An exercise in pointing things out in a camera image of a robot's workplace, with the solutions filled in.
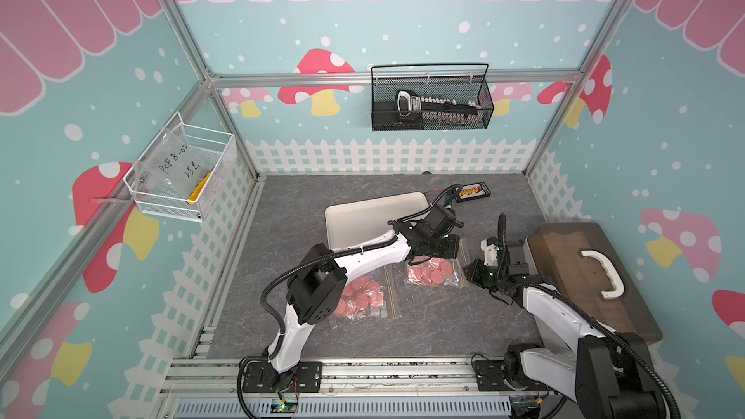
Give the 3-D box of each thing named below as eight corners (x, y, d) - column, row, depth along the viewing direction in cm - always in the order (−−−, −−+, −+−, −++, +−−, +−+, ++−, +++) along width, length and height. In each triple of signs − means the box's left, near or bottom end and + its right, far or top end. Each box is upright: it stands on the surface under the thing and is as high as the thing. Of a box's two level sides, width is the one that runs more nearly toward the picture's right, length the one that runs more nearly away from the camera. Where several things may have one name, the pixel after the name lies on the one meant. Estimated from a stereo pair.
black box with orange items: (456, 202, 114) (458, 198, 112) (450, 190, 118) (451, 186, 116) (489, 196, 116) (491, 191, 114) (481, 184, 120) (483, 180, 118)
